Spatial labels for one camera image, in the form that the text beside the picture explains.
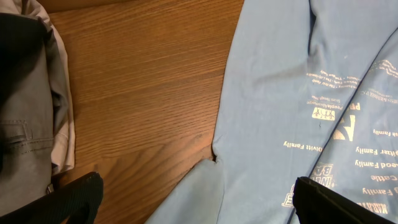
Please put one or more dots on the light blue printed t-shirt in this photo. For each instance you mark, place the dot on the light blue printed t-shirt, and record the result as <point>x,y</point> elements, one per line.
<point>310,89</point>

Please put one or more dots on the grey folded shorts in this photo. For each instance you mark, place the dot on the grey folded shorts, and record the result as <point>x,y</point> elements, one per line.
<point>25,178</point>

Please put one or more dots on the black folded garment on stack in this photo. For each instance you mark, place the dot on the black folded garment on stack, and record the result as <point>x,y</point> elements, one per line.
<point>26,99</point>

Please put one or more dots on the white folded garment under stack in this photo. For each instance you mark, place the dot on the white folded garment under stack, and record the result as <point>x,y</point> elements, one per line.
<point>63,152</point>

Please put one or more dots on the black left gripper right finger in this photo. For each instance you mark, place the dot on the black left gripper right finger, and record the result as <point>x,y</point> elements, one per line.
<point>316,204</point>

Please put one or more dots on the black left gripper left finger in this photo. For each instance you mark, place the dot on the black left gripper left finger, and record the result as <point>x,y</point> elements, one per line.
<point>75,203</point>

